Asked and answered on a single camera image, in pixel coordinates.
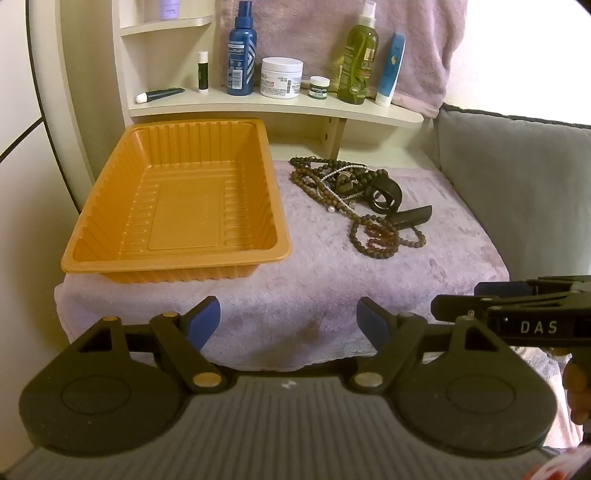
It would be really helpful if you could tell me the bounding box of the black hair clip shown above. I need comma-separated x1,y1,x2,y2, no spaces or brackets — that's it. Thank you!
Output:
385,205,434,230

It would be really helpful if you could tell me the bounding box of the orange plastic tray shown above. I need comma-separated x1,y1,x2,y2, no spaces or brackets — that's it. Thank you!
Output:
61,119,293,284

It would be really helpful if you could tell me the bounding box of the large dark bead necklace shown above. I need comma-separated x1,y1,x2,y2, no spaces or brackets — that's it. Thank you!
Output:
289,156,372,209

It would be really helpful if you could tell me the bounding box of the thin brown bead necklace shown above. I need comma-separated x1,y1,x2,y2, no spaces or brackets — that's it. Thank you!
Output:
348,210,428,260

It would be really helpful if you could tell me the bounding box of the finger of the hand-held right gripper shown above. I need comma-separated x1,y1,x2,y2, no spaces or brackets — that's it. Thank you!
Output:
431,294,579,325
474,275,591,297

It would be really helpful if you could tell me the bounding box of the white pearl necklace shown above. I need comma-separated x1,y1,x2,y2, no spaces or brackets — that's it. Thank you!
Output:
320,162,366,214

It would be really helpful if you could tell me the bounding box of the blue spray bottle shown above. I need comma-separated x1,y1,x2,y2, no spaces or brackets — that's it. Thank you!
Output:
226,0,256,97

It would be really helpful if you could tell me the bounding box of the blue white tube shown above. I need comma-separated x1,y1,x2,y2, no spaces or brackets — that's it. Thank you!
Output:
374,31,407,108

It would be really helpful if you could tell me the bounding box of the olive green pump bottle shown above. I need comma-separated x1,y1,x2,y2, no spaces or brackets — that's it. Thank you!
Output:
337,0,380,106

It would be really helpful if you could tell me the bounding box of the person's right hand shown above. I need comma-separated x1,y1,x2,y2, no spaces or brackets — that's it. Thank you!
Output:
564,357,591,425

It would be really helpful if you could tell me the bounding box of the dark green tube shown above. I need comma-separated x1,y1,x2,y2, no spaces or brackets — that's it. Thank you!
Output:
135,87,187,103

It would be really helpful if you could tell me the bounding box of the grey cushion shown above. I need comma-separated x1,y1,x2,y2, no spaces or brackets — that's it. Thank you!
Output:
433,103,591,283

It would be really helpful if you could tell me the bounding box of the red white printed cloth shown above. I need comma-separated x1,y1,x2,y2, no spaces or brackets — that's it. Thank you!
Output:
526,440,591,480

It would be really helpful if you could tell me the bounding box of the small dark bead bracelet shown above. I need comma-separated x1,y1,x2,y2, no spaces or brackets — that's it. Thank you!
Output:
364,224,400,250

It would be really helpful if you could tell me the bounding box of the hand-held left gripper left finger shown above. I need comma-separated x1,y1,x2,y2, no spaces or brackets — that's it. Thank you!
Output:
69,296,235,396

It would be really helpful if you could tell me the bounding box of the wide black band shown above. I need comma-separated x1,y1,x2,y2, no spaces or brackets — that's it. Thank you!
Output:
368,169,404,216

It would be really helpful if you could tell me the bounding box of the white cream jar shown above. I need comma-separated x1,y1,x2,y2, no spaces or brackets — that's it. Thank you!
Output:
259,56,304,99

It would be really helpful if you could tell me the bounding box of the cream wooden shelf unit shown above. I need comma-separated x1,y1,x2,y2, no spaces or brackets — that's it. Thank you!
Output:
55,0,426,163

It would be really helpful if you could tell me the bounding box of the lilac fluffy towel mat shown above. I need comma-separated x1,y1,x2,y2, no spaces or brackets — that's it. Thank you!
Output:
54,159,511,373

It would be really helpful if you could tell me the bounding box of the pink hanging towel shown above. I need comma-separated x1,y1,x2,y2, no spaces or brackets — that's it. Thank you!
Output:
217,0,468,122

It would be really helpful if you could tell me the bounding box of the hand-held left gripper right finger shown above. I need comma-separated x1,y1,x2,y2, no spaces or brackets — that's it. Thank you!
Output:
348,296,512,395

